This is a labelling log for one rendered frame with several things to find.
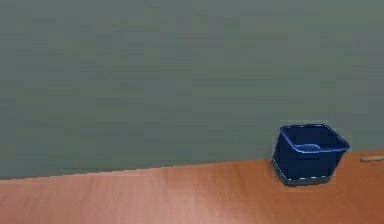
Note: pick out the blue plastic bin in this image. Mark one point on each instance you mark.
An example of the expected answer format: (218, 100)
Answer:
(306, 163)

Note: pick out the tan wooden stick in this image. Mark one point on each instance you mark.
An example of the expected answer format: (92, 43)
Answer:
(372, 158)

